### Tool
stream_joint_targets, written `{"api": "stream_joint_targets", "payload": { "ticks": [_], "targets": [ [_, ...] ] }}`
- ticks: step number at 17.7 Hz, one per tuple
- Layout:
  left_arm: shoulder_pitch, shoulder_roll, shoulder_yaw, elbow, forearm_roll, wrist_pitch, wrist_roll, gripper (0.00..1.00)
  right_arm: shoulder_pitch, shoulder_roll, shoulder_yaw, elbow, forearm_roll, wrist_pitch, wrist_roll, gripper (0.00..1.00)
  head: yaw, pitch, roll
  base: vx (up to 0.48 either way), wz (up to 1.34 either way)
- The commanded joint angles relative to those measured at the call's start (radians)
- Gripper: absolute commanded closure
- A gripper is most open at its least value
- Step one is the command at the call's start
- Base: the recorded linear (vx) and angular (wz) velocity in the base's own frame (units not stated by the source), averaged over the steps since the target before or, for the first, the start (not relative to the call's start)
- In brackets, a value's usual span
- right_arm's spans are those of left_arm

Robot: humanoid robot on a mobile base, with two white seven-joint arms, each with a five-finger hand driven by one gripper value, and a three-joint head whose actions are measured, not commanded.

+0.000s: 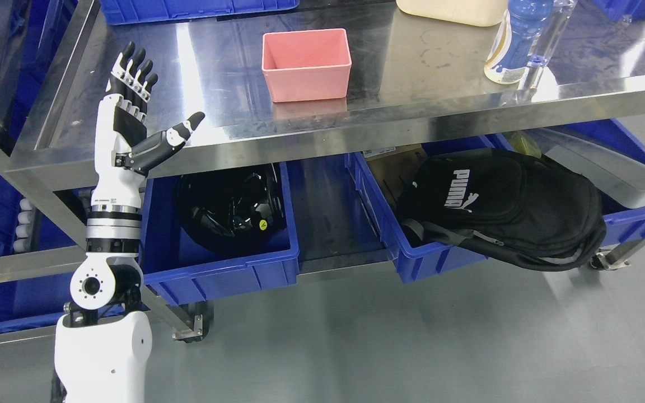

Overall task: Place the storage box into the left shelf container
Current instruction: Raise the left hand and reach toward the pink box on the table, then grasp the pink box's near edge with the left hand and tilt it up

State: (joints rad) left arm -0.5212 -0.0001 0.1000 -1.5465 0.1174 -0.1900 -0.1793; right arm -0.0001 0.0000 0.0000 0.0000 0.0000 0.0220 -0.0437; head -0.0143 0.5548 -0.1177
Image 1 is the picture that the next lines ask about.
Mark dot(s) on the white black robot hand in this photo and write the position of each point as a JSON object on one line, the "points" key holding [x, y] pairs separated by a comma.
{"points": [[123, 150]]}

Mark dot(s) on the pink plastic storage box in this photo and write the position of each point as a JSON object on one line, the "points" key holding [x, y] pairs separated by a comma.
{"points": [[308, 65]]}

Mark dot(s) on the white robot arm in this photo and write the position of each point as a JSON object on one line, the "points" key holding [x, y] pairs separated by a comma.
{"points": [[104, 340]]}

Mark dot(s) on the stainless steel shelf rack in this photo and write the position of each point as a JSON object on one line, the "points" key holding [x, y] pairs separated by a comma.
{"points": [[30, 37]]}

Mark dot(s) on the blue bin left lower shelf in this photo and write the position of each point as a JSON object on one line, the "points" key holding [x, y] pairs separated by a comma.
{"points": [[27, 303]]}

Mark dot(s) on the cardboard box in bin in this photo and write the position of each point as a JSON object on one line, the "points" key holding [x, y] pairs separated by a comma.
{"points": [[394, 168]]}

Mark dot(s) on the cream plastic container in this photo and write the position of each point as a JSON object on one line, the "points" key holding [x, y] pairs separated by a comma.
{"points": [[472, 13]]}

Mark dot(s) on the blue bin on cart top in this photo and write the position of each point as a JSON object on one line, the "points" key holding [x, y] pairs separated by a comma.
{"points": [[134, 12]]}

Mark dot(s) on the black helmet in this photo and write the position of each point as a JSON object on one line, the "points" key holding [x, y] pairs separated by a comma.
{"points": [[234, 211]]}

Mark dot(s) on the stainless steel cart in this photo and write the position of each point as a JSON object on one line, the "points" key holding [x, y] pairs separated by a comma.
{"points": [[413, 80]]}

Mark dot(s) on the blue bin with helmet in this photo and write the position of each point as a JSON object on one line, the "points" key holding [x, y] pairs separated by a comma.
{"points": [[181, 271]]}

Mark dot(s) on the blue-capped drink bottle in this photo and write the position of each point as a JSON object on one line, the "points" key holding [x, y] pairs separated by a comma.
{"points": [[517, 36]]}

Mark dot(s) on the black Puma backpack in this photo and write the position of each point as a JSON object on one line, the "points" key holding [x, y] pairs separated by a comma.
{"points": [[530, 212]]}

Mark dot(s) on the clear plastic bottle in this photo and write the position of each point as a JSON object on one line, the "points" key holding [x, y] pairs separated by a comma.
{"points": [[547, 43]]}

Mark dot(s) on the blue bin with backpack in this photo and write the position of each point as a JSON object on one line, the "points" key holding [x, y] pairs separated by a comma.
{"points": [[604, 152]]}

